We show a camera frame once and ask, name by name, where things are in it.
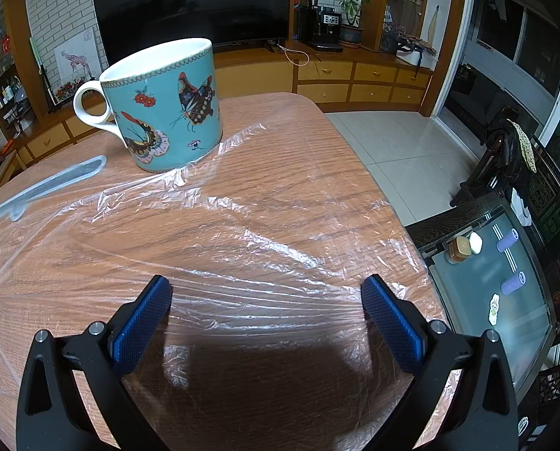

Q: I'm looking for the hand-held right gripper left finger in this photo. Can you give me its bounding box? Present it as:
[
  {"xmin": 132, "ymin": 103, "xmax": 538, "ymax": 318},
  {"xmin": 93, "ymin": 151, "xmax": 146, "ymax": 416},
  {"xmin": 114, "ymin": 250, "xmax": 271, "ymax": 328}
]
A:
[{"xmin": 17, "ymin": 275, "xmax": 173, "ymax": 451}]

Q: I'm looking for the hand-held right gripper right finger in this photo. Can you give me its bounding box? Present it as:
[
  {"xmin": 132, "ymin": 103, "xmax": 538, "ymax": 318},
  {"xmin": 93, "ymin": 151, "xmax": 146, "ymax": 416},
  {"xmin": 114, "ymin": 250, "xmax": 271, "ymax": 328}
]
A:
[{"xmin": 361, "ymin": 273, "xmax": 520, "ymax": 451}]

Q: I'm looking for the amber jar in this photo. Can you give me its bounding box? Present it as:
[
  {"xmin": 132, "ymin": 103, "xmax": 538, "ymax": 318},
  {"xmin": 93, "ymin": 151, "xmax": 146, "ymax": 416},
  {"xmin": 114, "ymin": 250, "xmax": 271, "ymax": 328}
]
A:
[{"xmin": 446, "ymin": 236, "xmax": 473, "ymax": 265}]

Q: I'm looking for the glass coffee table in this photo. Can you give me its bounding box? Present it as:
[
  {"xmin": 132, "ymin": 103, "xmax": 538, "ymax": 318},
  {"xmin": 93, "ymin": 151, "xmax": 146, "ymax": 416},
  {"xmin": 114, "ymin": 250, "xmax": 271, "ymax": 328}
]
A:
[{"xmin": 404, "ymin": 192, "xmax": 560, "ymax": 414}]

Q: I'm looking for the purple hair roller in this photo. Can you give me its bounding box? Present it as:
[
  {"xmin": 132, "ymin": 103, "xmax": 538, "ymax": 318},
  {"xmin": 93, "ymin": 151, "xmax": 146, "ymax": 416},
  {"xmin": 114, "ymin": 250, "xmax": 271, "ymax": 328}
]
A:
[
  {"xmin": 502, "ymin": 271, "xmax": 526, "ymax": 296},
  {"xmin": 496, "ymin": 228, "xmax": 519, "ymax": 253}
]

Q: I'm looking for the grey plastic strip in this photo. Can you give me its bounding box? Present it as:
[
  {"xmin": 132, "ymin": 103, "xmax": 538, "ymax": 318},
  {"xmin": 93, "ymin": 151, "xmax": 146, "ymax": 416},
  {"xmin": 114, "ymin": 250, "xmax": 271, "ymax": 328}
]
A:
[{"xmin": 0, "ymin": 155, "xmax": 108, "ymax": 222}]

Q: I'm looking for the dark carved wooden chair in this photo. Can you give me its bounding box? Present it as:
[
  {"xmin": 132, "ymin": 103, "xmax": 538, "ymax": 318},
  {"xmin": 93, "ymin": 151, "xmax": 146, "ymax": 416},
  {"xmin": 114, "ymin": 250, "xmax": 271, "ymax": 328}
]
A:
[{"xmin": 449, "ymin": 103, "xmax": 560, "ymax": 254}]

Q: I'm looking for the dark jacket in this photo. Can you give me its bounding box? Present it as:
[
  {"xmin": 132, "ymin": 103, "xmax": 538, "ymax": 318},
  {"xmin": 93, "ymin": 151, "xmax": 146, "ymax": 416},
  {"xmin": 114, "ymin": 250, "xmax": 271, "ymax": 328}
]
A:
[{"xmin": 484, "ymin": 115, "xmax": 537, "ymax": 189}]

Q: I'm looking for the yellow patterned cloth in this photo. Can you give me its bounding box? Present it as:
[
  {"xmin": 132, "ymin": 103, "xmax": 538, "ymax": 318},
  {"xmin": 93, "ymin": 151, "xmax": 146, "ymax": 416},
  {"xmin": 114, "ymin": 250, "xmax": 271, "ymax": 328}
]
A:
[{"xmin": 510, "ymin": 120, "xmax": 538, "ymax": 173}]

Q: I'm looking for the teal butterfly mug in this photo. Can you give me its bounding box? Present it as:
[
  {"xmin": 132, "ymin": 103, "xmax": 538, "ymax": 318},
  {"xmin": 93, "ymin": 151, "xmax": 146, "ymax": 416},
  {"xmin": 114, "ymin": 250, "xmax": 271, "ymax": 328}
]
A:
[{"xmin": 73, "ymin": 38, "xmax": 223, "ymax": 174}]

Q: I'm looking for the wooden television cabinet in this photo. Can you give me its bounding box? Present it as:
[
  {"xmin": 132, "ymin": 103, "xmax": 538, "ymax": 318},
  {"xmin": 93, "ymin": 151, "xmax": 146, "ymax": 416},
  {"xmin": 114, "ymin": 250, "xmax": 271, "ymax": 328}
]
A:
[{"xmin": 214, "ymin": 42, "xmax": 438, "ymax": 114}]

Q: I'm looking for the red flower painting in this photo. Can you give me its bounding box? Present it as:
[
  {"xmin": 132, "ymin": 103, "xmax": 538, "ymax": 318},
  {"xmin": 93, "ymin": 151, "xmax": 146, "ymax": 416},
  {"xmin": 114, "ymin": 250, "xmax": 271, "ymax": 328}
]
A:
[{"xmin": 49, "ymin": 80, "xmax": 97, "ymax": 104}]

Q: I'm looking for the white bag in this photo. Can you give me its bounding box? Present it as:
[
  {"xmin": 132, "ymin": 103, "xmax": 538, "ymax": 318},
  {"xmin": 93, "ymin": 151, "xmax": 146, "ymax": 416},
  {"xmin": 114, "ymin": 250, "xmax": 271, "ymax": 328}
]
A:
[{"xmin": 395, "ymin": 33, "xmax": 438, "ymax": 69}]

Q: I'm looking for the giraffe picture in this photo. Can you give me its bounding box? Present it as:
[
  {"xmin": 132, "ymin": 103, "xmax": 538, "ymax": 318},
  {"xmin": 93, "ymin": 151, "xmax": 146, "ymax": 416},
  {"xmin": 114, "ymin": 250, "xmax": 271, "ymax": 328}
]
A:
[{"xmin": 54, "ymin": 27, "xmax": 103, "ymax": 86}]

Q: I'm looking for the broad-leaf potted plant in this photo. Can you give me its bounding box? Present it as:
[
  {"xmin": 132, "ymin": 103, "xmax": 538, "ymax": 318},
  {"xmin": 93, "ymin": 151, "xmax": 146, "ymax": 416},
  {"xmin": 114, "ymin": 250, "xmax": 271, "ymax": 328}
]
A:
[{"xmin": 338, "ymin": 0, "xmax": 371, "ymax": 48}]

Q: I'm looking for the black coffee machine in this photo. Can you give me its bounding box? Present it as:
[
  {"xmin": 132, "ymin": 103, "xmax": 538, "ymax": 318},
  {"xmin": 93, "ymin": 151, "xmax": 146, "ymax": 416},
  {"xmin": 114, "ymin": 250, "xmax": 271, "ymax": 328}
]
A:
[{"xmin": 313, "ymin": 7, "xmax": 344, "ymax": 52}]

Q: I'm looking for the black coffee grinder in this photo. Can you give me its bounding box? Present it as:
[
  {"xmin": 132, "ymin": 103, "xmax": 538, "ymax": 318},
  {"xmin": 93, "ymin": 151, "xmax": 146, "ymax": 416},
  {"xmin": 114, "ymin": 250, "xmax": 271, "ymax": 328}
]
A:
[{"xmin": 296, "ymin": 0, "xmax": 320, "ymax": 43}]

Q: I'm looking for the black flat television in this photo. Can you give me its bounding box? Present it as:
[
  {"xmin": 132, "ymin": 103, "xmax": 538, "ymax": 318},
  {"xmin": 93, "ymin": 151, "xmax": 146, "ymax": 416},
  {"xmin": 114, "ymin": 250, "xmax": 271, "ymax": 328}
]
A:
[{"xmin": 91, "ymin": 0, "xmax": 294, "ymax": 64}]

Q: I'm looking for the white cable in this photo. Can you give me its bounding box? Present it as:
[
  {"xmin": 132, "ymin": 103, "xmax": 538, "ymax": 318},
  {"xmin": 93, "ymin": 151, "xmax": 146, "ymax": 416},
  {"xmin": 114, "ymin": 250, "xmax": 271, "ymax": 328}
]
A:
[{"xmin": 277, "ymin": 44, "xmax": 311, "ymax": 67}]

